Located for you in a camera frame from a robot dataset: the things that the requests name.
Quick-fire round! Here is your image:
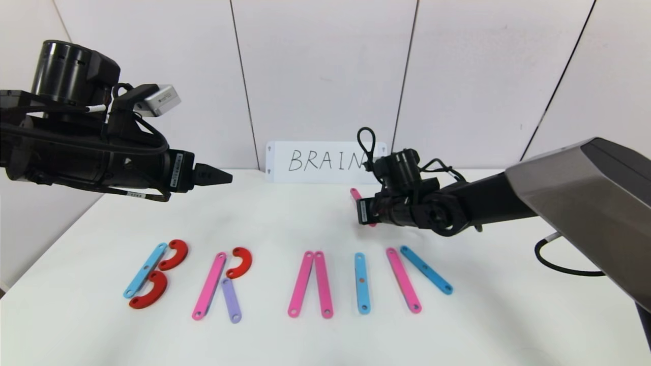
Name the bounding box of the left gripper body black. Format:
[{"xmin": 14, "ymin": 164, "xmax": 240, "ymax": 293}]
[{"xmin": 122, "ymin": 148, "xmax": 195, "ymax": 193}]

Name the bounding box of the red C-shaped piece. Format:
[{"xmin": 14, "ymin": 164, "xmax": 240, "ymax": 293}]
[
  {"xmin": 158, "ymin": 239, "xmax": 189, "ymax": 271},
  {"xmin": 129, "ymin": 270, "xmax": 168, "ymax": 310},
  {"xmin": 225, "ymin": 247, "xmax": 253, "ymax": 280}
]

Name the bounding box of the long pink bar with holes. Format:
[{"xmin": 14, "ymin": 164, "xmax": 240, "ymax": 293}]
[
  {"xmin": 287, "ymin": 251, "xmax": 314, "ymax": 319},
  {"xmin": 314, "ymin": 251, "xmax": 334, "ymax": 320},
  {"xmin": 192, "ymin": 253, "xmax": 227, "ymax": 321},
  {"xmin": 386, "ymin": 248, "xmax": 422, "ymax": 314}
]

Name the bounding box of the short purple bar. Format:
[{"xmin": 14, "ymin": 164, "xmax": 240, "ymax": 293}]
[{"xmin": 221, "ymin": 277, "xmax": 242, "ymax": 324}]

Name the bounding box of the short pink bar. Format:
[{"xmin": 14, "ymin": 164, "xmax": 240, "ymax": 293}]
[{"xmin": 350, "ymin": 188, "xmax": 378, "ymax": 228}]

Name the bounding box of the short blue bar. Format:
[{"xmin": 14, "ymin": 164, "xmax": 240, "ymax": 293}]
[{"xmin": 400, "ymin": 246, "xmax": 454, "ymax": 295}]

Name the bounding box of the white sign card reading BRAIN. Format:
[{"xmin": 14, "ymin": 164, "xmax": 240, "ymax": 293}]
[{"xmin": 265, "ymin": 142, "xmax": 388, "ymax": 184}]

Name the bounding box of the long blue bar with holes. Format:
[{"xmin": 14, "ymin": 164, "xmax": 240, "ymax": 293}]
[
  {"xmin": 354, "ymin": 253, "xmax": 371, "ymax": 315},
  {"xmin": 123, "ymin": 242, "xmax": 168, "ymax": 299}
]

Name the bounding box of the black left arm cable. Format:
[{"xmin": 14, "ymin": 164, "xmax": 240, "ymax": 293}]
[{"xmin": 109, "ymin": 83, "xmax": 169, "ymax": 153}]

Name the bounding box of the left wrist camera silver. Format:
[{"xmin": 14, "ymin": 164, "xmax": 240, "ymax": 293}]
[{"xmin": 133, "ymin": 84, "xmax": 182, "ymax": 118}]

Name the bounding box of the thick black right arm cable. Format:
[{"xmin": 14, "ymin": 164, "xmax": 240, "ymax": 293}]
[{"xmin": 534, "ymin": 236, "xmax": 606, "ymax": 278}]

